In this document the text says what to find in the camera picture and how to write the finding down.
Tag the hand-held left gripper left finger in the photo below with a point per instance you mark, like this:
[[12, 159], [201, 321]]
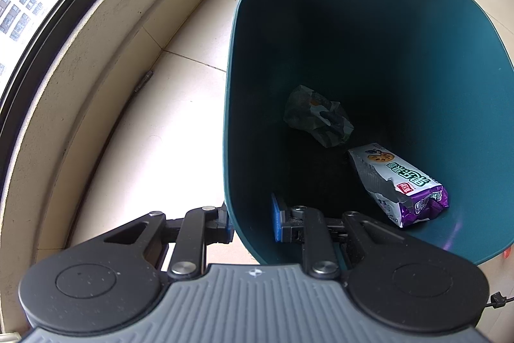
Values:
[[229, 227]]

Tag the white purple snack packet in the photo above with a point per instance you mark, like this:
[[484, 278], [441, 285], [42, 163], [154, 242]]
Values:
[[395, 182]]

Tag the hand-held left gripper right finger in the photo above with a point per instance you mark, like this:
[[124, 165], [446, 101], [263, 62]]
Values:
[[276, 218]]

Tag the dark teal plastic trash bin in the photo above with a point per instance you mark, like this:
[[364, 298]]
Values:
[[401, 45]]

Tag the small red object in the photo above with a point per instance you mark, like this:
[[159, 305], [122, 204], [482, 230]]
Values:
[[507, 255]]

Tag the crumpled green white wrapper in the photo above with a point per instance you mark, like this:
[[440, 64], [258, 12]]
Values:
[[317, 118]]

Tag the black window frame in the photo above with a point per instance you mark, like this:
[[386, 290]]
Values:
[[60, 5]]

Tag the small grey floor fitting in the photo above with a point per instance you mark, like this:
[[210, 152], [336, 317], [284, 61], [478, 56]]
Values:
[[144, 82]]

